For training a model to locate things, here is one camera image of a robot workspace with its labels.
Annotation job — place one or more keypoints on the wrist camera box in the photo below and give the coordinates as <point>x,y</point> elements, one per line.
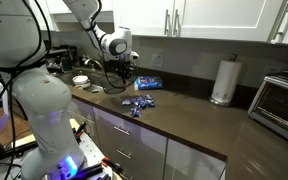
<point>134,55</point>

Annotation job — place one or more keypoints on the white lower cabinet door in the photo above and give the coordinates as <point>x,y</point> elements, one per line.
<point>80,110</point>
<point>192,163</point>

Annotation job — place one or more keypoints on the steel kitchen sink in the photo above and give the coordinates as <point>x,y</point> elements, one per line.
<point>67,77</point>

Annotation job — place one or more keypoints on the dark purple tool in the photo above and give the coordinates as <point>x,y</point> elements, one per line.
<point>89,170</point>

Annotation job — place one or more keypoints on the dark green mug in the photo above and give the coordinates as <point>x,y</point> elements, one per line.
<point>65,65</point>

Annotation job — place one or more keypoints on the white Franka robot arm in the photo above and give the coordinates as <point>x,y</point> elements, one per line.
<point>44,100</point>

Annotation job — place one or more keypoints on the grey perforated robot table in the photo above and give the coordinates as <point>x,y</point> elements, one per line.
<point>92,150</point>

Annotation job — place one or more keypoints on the steel faucet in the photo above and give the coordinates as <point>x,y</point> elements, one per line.
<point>92,61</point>

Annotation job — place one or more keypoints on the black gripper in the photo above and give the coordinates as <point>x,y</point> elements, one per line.
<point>125,66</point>

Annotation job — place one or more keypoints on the wooden board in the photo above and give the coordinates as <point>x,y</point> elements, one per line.
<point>73,124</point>

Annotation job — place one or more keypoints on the white wall outlet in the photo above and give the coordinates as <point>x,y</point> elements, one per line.
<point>157,60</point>

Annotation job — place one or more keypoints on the white bowl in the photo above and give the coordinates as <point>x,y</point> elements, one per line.
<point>80,80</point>

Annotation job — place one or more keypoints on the black coffee machine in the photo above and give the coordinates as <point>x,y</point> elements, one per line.
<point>71,53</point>

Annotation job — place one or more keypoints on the silver toaster oven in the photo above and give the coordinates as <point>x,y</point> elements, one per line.
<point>279,103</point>

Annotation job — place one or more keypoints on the white lower drawer bank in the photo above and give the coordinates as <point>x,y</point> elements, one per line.
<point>134,143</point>

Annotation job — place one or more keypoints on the white paper towel roll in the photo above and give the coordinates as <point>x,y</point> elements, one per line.
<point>225,81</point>

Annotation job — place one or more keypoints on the blue snack box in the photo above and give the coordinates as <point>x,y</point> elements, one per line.
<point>148,82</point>

